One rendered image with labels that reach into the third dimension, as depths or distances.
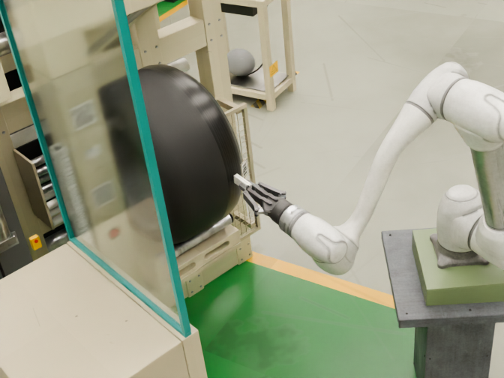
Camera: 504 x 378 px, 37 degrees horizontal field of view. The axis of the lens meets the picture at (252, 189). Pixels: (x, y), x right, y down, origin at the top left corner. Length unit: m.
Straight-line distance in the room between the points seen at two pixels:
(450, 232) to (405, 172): 1.88
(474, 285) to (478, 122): 0.78
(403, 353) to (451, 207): 1.01
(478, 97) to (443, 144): 2.69
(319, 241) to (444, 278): 0.74
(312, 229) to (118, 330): 0.62
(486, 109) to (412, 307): 0.90
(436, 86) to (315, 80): 3.42
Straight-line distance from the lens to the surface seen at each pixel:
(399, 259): 2.93
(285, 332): 3.56
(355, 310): 3.64
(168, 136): 2.33
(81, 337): 1.90
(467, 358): 3.07
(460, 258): 2.77
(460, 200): 2.64
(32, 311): 2.01
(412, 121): 2.21
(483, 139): 2.16
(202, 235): 2.68
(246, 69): 5.34
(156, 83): 2.45
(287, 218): 2.18
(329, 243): 2.10
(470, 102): 2.14
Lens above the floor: 2.56
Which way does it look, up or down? 35 degrees down
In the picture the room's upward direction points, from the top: 7 degrees counter-clockwise
